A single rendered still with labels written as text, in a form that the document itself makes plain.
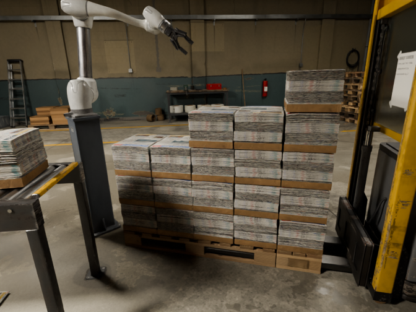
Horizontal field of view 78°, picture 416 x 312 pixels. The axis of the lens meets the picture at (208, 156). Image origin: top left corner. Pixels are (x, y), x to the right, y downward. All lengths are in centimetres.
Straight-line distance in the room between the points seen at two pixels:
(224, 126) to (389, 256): 114
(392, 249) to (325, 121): 75
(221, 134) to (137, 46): 706
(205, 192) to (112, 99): 713
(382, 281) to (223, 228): 95
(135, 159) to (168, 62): 667
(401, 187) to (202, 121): 110
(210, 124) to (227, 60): 694
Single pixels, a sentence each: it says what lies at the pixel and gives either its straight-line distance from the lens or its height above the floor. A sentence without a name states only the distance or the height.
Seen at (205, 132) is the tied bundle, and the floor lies 94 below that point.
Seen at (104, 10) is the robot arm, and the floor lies 174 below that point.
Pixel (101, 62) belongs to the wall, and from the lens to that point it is 867.
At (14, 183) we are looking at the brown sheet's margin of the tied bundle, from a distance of 147.
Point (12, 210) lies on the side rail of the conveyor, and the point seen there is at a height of 78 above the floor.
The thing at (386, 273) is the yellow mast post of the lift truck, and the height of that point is 22.
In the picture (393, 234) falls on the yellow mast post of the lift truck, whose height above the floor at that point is 47.
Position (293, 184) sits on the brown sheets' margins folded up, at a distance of 166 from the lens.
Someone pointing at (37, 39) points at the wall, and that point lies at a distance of 931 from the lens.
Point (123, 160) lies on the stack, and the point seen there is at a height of 72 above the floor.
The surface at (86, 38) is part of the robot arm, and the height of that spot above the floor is 158.
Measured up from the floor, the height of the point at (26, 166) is 89.
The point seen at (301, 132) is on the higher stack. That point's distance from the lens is 157.
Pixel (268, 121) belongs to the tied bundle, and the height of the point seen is 101.
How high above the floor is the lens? 127
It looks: 17 degrees down
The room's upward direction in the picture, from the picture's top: 1 degrees counter-clockwise
